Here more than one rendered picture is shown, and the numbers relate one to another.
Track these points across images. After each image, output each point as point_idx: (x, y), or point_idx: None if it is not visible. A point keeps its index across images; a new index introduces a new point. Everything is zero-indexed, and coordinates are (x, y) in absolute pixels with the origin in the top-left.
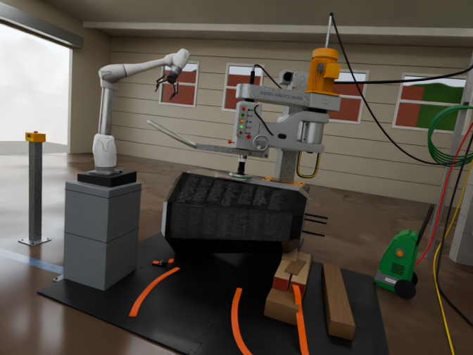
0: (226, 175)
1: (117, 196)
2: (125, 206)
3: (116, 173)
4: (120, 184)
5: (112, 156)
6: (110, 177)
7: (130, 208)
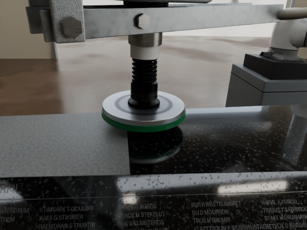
0: (218, 138)
1: (236, 75)
2: (241, 96)
3: (267, 57)
4: (251, 68)
5: (273, 32)
6: (246, 53)
7: (245, 106)
